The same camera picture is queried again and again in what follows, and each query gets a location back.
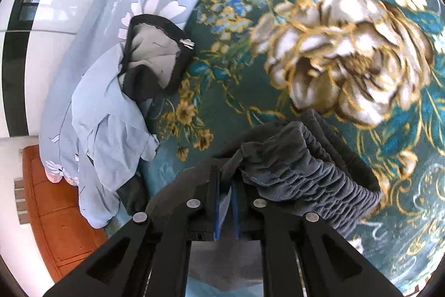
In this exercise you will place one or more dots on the black garment with zipper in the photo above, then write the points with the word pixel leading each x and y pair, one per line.
pixel 153 50

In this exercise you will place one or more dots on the light blue floral duvet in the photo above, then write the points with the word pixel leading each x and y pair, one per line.
pixel 104 4

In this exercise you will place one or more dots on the glossy white wardrobe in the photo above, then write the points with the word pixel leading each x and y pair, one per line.
pixel 52 46

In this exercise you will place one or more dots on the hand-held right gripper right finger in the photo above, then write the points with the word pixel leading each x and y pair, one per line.
pixel 237 213

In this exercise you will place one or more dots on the dark grey cloth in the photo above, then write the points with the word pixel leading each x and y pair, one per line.
pixel 134 194

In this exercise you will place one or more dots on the dark grey pants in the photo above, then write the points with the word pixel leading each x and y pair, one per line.
pixel 295 171

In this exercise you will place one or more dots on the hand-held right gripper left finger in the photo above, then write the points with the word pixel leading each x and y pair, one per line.
pixel 216 213

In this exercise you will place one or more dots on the grey wall plate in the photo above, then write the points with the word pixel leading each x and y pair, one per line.
pixel 21 201

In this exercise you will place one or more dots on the teal floral blanket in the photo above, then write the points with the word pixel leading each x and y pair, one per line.
pixel 243 74

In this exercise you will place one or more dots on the light blue shirt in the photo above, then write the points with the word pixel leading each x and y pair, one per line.
pixel 104 130

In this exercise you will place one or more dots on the orange wooden footboard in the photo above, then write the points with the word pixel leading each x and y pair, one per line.
pixel 59 220

